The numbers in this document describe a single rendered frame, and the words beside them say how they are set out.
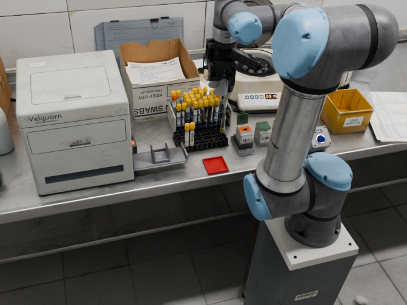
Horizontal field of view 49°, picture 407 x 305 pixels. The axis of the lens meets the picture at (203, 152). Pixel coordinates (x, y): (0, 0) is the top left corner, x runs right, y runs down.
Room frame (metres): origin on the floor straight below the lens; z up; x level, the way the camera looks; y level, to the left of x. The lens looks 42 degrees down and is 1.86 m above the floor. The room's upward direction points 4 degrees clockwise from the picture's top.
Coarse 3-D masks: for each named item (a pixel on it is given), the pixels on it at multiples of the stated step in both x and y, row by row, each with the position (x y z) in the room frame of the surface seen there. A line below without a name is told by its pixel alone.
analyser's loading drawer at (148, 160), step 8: (144, 152) 1.03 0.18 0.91; (152, 152) 1.01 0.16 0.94; (160, 152) 1.04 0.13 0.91; (168, 152) 1.01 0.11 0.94; (176, 152) 1.04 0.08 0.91; (184, 152) 1.03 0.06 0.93; (136, 160) 0.99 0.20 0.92; (144, 160) 1.00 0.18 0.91; (152, 160) 1.00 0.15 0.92; (160, 160) 0.99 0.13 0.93; (168, 160) 1.00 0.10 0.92; (176, 160) 1.01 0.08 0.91; (184, 160) 1.01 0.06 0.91; (136, 168) 0.96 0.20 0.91; (144, 168) 0.97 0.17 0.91
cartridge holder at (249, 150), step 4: (232, 136) 1.17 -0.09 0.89; (232, 140) 1.16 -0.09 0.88; (236, 140) 1.13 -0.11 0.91; (252, 140) 1.13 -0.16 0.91; (236, 144) 1.13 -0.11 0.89; (240, 144) 1.11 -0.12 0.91; (244, 144) 1.11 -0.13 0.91; (248, 144) 1.12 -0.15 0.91; (252, 144) 1.12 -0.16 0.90; (236, 148) 1.12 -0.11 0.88; (240, 148) 1.11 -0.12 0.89; (244, 148) 1.11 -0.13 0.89; (248, 148) 1.12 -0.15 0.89; (252, 148) 1.12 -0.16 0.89; (240, 152) 1.09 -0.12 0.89; (244, 152) 1.10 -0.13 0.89; (248, 152) 1.10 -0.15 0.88; (252, 152) 1.10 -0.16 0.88
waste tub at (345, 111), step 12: (336, 96) 1.37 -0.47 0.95; (348, 96) 1.38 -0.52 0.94; (360, 96) 1.35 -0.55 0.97; (324, 108) 1.33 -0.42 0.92; (336, 108) 1.26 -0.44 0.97; (348, 108) 1.39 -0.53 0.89; (360, 108) 1.33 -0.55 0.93; (372, 108) 1.27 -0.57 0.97; (324, 120) 1.31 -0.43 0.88; (336, 120) 1.24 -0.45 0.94; (348, 120) 1.25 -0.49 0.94; (360, 120) 1.26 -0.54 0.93; (336, 132) 1.24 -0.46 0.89; (348, 132) 1.25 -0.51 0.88; (360, 132) 1.26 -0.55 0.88
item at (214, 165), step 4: (220, 156) 1.07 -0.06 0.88; (204, 160) 1.05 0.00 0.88; (208, 160) 1.06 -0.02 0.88; (212, 160) 1.06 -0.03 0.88; (216, 160) 1.06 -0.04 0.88; (220, 160) 1.06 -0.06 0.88; (224, 160) 1.06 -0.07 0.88; (204, 164) 1.04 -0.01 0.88; (208, 164) 1.04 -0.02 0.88; (212, 164) 1.04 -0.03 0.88; (216, 164) 1.04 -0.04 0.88; (220, 164) 1.04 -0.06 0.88; (224, 164) 1.05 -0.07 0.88; (208, 168) 1.02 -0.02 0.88; (212, 168) 1.02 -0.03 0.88; (216, 168) 1.02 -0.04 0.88; (220, 168) 1.02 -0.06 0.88; (224, 168) 1.03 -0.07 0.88; (208, 172) 1.00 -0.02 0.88; (212, 172) 1.00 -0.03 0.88; (216, 172) 1.00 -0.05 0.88; (220, 172) 1.01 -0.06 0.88
